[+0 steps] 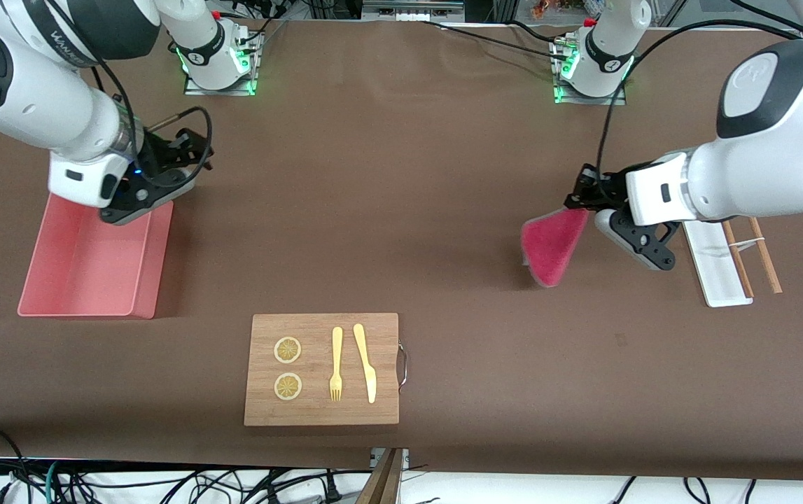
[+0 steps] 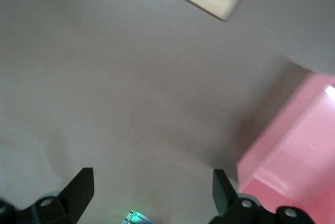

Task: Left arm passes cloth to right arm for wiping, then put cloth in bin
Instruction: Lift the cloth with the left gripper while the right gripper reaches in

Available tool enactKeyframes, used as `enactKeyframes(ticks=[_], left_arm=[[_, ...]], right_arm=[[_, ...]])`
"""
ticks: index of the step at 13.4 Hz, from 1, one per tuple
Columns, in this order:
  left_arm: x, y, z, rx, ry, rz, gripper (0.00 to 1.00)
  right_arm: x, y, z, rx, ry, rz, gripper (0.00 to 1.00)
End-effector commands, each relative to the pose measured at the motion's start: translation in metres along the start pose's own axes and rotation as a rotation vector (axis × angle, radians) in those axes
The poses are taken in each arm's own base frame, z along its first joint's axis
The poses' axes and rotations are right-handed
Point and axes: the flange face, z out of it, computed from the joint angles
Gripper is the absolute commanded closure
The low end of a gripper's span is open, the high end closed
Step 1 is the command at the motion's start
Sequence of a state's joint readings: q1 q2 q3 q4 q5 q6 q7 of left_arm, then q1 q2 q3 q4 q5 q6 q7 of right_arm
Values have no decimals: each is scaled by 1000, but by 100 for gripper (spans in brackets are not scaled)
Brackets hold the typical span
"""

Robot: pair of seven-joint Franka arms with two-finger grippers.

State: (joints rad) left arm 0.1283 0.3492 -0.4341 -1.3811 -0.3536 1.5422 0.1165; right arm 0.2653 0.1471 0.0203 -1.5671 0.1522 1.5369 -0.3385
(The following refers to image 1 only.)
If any red cloth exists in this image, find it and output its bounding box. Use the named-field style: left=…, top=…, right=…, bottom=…
left=521, top=208, right=589, bottom=288

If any pink plastic bin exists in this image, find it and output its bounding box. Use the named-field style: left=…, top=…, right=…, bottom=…
left=18, top=195, right=174, bottom=320

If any white rectangular tray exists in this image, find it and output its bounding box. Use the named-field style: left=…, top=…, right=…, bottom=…
left=681, top=220, right=753, bottom=308

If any colourful toy pile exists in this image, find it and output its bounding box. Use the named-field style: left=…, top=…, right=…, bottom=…
left=531, top=0, right=587, bottom=19

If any wooden cutting board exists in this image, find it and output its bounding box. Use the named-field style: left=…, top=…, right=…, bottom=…
left=244, top=313, right=400, bottom=426

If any yellow plastic fork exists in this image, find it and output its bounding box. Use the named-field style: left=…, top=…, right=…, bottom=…
left=329, top=326, right=344, bottom=403

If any yellow plastic knife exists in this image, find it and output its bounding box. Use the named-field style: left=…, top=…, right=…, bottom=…
left=353, top=323, right=377, bottom=405

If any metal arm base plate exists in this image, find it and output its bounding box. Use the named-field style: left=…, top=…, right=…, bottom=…
left=184, top=31, right=262, bottom=97
left=554, top=38, right=627, bottom=106

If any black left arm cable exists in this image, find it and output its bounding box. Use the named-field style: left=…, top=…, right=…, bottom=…
left=596, top=20, right=801, bottom=176

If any short black table cable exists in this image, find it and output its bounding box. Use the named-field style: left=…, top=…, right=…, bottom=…
left=510, top=20, right=564, bottom=44

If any long black table cable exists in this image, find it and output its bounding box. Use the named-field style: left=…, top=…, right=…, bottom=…
left=421, top=20, right=573, bottom=60

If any aluminium frame rail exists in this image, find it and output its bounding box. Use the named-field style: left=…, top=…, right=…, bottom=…
left=363, top=0, right=465, bottom=22

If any wooden post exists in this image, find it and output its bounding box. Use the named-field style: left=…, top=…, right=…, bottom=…
left=357, top=448, right=403, bottom=504

